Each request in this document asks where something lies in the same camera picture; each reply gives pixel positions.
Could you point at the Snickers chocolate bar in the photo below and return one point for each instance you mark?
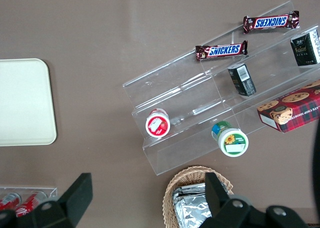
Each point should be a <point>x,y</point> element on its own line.
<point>271,22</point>
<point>222,50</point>

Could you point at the clear acrylic bottle rack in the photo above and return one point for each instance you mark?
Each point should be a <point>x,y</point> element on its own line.
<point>51,191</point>

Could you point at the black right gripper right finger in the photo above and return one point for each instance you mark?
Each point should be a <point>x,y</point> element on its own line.
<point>217,198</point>

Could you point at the green lid sunflower cup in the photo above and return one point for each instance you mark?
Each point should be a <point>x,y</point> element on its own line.
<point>232,142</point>

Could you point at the red tartan cookie box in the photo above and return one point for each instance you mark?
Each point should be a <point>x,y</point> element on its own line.
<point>292,107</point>

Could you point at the black drink carton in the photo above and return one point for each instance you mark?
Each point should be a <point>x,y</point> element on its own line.
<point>305,48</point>
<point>242,79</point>

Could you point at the foil wrapped sandwich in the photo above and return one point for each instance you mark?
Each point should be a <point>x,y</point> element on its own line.
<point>187,191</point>
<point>192,210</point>

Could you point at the clear acrylic stepped stand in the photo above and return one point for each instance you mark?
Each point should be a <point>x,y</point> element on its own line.
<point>180,100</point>

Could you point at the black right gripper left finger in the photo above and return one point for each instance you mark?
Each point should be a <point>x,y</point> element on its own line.
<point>75,200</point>

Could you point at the light wicker basket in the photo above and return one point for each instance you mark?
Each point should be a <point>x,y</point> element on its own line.
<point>170,195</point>

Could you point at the red lid yogurt cup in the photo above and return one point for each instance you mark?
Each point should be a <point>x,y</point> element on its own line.
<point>158,124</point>

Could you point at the cream plastic tray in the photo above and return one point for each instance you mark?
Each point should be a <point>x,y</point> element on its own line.
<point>25,100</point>

